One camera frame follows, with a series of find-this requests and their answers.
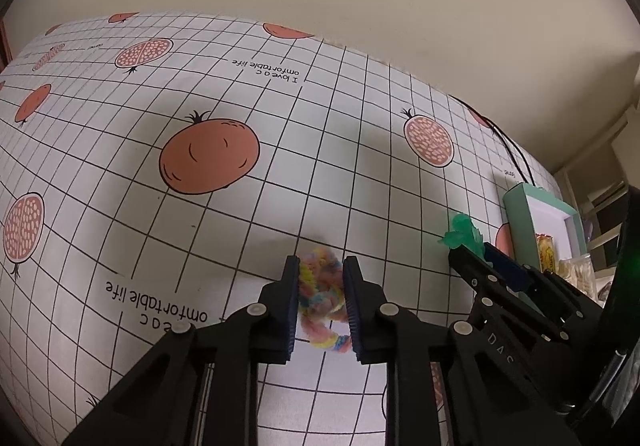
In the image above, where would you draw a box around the yellow rice cracker packet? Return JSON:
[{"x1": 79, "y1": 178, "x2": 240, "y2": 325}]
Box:
[{"x1": 536, "y1": 233, "x2": 556, "y2": 273}]

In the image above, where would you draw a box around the black cable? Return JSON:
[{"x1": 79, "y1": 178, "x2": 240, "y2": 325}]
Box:
[{"x1": 449, "y1": 94, "x2": 539, "y2": 187}]

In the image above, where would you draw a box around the cotton swab bag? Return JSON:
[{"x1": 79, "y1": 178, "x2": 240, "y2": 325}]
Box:
[{"x1": 556, "y1": 253, "x2": 598, "y2": 301}]

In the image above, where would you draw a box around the pastel rainbow scrunchie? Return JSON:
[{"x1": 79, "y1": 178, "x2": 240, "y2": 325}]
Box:
[{"x1": 298, "y1": 247, "x2": 352, "y2": 353}]

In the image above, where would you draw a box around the white wooden shelf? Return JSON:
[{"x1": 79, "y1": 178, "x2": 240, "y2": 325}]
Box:
[{"x1": 554, "y1": 106, "x2": 639, "y2": 278}]

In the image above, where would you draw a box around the teal shallow box tray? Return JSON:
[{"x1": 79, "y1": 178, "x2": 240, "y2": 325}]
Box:
[{"x1": 503, "y1": 183, "x2": 587, "y2": 269}]

